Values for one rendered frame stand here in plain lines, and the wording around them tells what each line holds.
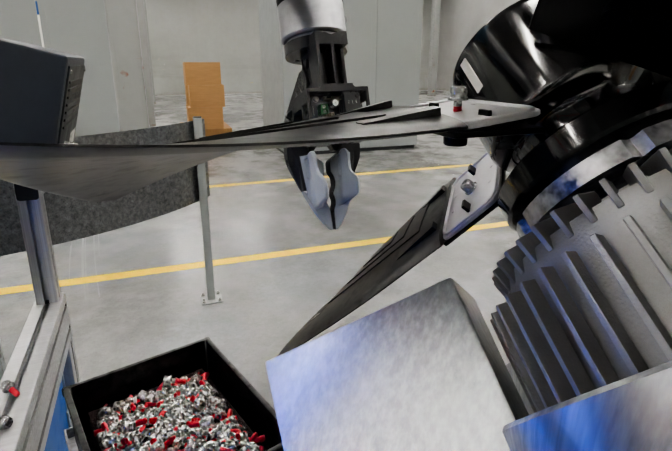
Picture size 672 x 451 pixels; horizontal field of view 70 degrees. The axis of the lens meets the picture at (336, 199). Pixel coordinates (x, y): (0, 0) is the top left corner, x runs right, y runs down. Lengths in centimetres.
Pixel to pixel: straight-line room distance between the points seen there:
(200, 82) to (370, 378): 807
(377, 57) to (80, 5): 360
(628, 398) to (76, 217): 202
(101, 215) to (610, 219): 201
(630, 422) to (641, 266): 7
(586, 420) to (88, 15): 620
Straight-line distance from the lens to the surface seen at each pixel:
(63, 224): 211
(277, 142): 20
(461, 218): 40
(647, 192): 27
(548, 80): 34
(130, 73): 453
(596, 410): 23
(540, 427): 26
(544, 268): 26
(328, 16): 55
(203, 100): 835
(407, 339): 32
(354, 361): 34
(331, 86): 51
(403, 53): 698
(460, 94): 32
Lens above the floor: 122
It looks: 16 degrees down
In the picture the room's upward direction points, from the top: straight up
